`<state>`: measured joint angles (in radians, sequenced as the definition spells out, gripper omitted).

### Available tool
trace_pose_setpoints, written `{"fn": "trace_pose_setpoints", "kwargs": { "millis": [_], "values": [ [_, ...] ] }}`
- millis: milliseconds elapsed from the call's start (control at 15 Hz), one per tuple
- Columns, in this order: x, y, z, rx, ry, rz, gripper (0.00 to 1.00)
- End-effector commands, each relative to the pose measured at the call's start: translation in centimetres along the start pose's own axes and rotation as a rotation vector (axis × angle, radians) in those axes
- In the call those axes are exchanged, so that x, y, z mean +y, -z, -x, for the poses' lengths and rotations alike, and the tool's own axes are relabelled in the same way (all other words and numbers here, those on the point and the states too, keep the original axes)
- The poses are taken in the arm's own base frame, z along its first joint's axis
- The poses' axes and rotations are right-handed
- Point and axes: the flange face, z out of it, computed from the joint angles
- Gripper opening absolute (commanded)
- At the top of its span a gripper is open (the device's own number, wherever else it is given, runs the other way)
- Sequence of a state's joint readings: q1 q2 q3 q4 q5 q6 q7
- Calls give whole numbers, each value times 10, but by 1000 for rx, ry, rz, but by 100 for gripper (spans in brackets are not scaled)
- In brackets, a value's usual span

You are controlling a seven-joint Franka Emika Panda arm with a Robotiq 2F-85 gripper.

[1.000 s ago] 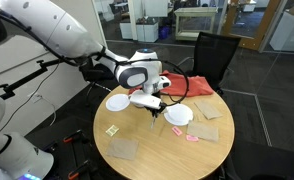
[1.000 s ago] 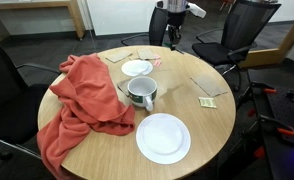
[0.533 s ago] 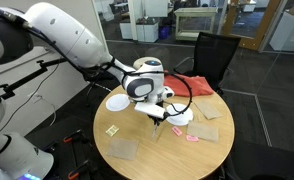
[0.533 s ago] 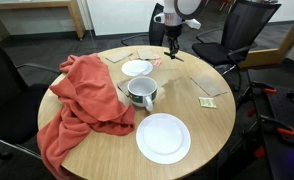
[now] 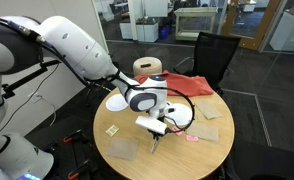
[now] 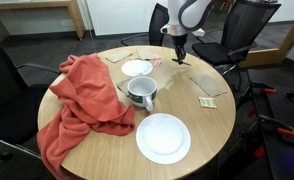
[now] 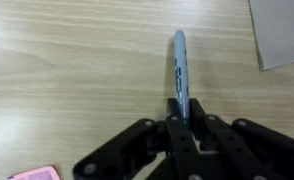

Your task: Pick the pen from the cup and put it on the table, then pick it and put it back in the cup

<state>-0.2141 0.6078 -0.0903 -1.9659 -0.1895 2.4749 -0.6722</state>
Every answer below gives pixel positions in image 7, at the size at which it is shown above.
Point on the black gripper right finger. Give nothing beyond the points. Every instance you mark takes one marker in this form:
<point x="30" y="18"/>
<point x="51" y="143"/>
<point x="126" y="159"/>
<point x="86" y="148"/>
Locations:
<point x="260" y="150"/>

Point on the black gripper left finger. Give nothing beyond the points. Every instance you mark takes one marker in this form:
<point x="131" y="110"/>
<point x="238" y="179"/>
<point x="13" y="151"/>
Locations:
<point x="137" y="150"/>

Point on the grey pen green cap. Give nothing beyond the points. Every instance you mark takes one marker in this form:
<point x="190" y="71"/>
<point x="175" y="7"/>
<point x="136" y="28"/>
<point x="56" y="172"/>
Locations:
<point x="180" y="66"/>

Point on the pink sticky note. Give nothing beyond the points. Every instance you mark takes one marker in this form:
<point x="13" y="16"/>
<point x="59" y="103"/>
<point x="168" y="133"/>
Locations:
<point x="37" y="174"/>

